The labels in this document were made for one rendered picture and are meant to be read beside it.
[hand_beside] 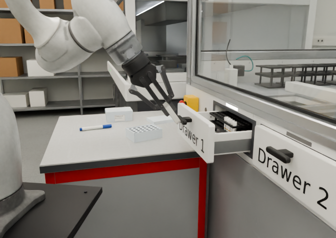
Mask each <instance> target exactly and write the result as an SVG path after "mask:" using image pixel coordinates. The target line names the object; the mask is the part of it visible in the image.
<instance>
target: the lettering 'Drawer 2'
mask: <svg viewBox="0 0 336 238"><path fill-rule="evenodd" d="M260 150H262V151H263V153H264V161H263V162H262V161H260ZM265 160H266V154H265V152H264V150H263V149H261V148H259V153H258V161H259V162H261V163H264V162H265ZM269 160H272V159H271V158H269V157H268V158H267V167H268V166H269ZM273 162H274V163H276V164H277V166H275V165H273V166H272V171H273V172H274V173H276V174H277V175H278V170H279V165H278V163H277V162H276V161H273ZM274 167H276V168H277V171H276V172H275V171H274ZM285 173H286V181H287V182H289V179H290V176H291V171H290V173H289V176H288V173H287V169H286V168H285V170H284V174H283V167H282V165H281V177H282V178H284V176H285ZM295 177H297V178H298V179H299V182H298V181H296V180H295ZM292 182H293V185H294V187H295V188H296V189H298V190H300V188H298V187H296V186H295V182H297V183H298V184H299V185H301V179H300V177H299V176H297V175H295V176H294V177H293V180H292ZM306 185H309V186H310V184H309V183H306V181H304V188H303V193H304V194H305V190H306ZM319 189H321V190H324V191H325V193H326V197H325V198H323V199H321V200H319V201H317V204H319V205H320V206H322V207H323V208H324V209H327V208H326V207H325V206H324V205H322V204H321V202H323V201H325V200H327V199H328V196H329V195H328V192H327V191H326V189H324V188H322V187H319Z"/></svg>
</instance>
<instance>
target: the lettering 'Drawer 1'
mask: <svg viewBox="0 0 336 238"><path fill-rule="evenodd" d="M182 128H183V125H182V127H181V128H180V123H179V129H180V130H182ZM185 128H186V127H185ZM185 135H186V136H187V128H186V130H185ZM193 136H194V137H193ZM191 137H192V141H193V139H194V140H196V145H197V139H198V138H197V137H196V139H195V135H194V134H193V135H192V132H190V131H189V130H188V138H190V140H191ZM201 140H202V149H201V151H202V152H203V153H204V151H203V139H201ZM193 143H194V141H193ZM194 144H195V143H194Z"/></svg>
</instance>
